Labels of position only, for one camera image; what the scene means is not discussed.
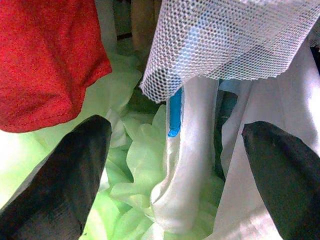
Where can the pale green cloth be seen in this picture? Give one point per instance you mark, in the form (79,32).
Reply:
(140,155)

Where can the blue strip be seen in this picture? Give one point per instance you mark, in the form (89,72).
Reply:
(175,117)

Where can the white mesh laundry bag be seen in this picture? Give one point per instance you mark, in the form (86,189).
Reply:
(225,37)

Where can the white cloth garment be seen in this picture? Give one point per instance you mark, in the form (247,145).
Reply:
(190,150)

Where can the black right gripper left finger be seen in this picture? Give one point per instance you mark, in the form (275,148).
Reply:
(55,187)

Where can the red knit cloth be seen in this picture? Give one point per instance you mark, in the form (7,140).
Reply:
(45,62)

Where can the beige hanging cloth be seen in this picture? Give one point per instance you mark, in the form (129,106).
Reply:
(143,25)

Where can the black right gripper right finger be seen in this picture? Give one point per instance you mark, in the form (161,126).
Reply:
(287,187)

